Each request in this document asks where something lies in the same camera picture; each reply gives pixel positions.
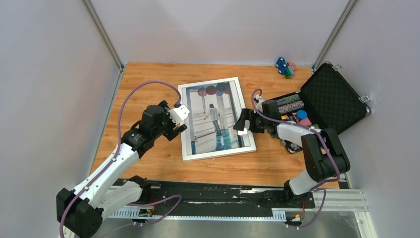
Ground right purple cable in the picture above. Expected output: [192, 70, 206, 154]
[251, 89, 342, 230]

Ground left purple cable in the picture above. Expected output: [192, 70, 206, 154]
[59, 80, 183, 238]

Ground colourful toy blocks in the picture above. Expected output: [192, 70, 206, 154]
[275, 57, 296, 78]

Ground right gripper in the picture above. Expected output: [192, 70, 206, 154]
[233, 109, 268, 134]

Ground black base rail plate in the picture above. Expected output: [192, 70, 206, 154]
[108, 178, 315, 218]

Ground large printed photo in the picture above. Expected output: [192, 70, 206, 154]
[185, 82, 245, 156]

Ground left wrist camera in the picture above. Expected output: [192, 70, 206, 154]
[168, 104, 190, 125]

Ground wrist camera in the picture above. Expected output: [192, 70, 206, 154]
[168, 104, 190, 125]
[254, 94, 265, 113]

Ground light wooden picture frame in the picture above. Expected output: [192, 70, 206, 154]
[178, 77, 257, 161]

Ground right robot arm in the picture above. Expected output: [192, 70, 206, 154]
[233, 100, 351, 207]

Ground poker chip tray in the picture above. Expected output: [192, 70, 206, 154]
[272, 94, 320, 154]

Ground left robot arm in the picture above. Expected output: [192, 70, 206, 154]
[56, 101, 190, 238]

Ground black foam-lined case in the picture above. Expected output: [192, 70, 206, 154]
[299, 62, 371, 134]

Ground purple cable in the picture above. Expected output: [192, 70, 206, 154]
[251, 89, 342, 230]
[59, 80, 183, 238]

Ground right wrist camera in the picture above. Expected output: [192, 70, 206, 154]
[254, 94, 265, 113]

